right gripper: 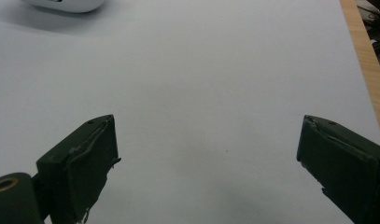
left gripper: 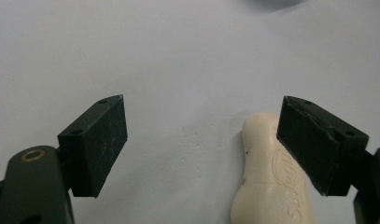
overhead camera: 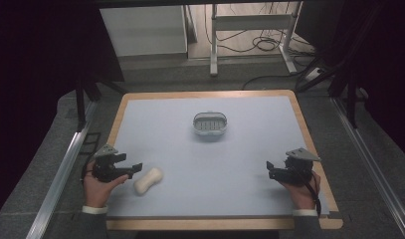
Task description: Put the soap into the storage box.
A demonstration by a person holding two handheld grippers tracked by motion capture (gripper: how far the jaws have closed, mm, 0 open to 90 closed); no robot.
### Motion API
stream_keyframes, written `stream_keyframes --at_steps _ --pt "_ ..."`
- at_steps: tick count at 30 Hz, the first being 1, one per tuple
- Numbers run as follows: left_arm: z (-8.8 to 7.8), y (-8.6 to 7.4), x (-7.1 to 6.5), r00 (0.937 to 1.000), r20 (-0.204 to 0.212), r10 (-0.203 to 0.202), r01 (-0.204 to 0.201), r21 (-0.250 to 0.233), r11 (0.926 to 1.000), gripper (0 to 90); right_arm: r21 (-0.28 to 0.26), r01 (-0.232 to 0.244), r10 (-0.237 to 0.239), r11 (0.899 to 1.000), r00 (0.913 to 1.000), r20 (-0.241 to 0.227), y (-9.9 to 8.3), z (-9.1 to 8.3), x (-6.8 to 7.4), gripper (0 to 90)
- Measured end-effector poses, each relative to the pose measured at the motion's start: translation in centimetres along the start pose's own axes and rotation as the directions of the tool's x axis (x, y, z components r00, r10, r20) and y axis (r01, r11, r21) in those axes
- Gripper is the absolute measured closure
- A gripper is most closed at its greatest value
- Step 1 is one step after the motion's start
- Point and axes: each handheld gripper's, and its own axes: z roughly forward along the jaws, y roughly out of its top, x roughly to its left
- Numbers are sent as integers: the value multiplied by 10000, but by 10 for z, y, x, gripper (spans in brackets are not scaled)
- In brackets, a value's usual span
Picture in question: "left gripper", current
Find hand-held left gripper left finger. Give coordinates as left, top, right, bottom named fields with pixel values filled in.
left=57, top=94, right=129, bottom=199

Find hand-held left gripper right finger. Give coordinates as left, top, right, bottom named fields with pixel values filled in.
left=275, top=95, right=370, bottom=197

